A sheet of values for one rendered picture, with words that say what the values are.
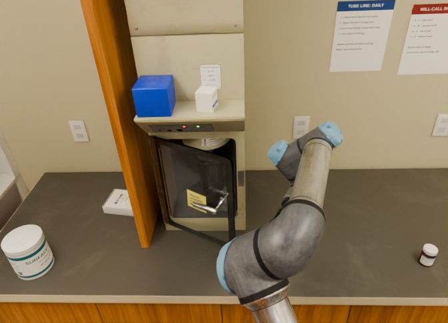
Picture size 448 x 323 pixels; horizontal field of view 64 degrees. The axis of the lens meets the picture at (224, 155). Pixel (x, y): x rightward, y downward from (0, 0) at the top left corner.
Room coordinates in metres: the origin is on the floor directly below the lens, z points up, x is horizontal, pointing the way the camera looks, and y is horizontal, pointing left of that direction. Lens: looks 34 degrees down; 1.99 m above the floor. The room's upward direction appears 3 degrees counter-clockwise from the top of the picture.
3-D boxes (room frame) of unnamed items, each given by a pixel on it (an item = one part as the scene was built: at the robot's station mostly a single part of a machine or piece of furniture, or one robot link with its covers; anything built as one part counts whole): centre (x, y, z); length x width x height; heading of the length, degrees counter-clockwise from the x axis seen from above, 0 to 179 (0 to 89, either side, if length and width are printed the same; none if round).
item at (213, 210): (0.88, 0.06, 1.20); 0.10 x 0.05 x 0.03; 59
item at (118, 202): (1.19, 0.44, 0.96); 0.16 x 0.12 x 0.04; 78
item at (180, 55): (1.15, 0.08, 1.33); 0.32 x 0.25 x 0.77; 86
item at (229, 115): (0.96, 0.09, 1.46); 0.32 x 0.11 x 0.10; 86
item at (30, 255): (0.88, 0.71, 1.02); 0.13 x 0.13 x 0.15
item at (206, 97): (0.96, 0.04, 1.54); 0.05 x 0.05 x 0.06; 72
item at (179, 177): (0.94, 0.11, 1.19); 0.30 x 0.01 x 0.40; 59
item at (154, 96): (0.97, 0.19, 1.56); 0.10 x 0.10 x 0.09; 86
